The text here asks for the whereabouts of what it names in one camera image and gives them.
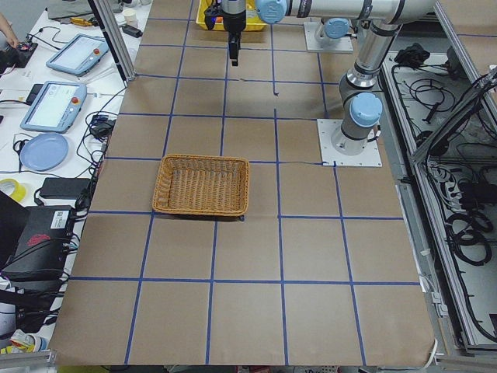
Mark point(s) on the blue plate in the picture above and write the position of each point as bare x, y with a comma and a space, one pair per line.
44, 152

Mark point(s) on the upper teach pendant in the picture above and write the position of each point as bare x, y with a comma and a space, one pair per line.
79, 55

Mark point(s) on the yellow tape roll on desk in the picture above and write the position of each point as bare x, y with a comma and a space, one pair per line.
13, 189

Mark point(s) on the brown wicker basket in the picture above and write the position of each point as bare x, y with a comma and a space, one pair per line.
202, 185

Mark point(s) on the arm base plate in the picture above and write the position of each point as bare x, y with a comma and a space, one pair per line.
343, 46
338, 150

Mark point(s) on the black computer box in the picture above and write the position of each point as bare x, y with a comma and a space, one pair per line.
35, 241

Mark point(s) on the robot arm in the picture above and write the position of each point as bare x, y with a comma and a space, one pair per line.
331, 30
386, 19

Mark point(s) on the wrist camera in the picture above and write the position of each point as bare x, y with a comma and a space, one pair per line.
211, 14

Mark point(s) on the lower teach pendant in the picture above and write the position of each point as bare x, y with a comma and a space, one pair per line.
55, 107

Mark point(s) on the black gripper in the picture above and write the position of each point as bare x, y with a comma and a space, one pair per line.
233, 22

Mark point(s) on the black power adapter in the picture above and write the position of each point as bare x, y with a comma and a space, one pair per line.
63, 188

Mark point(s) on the aluminium frame post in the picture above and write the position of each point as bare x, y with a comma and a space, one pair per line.
111, 32

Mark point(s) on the teach pendant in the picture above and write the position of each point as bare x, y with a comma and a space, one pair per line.
55, 107
79, 55

